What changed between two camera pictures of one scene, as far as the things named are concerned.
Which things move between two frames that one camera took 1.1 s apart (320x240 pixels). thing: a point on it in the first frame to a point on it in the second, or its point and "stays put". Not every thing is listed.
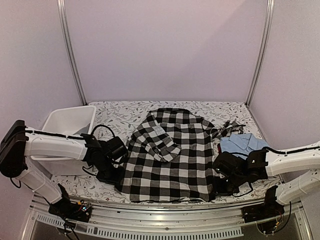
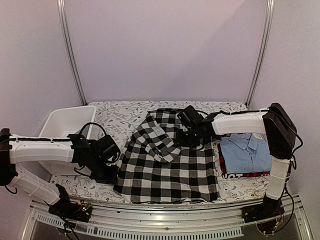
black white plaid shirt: [169, 157] stays put
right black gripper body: [229, 186] to [191, 139]
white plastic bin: [76, 120] stays put
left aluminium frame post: [66, 36] stays put
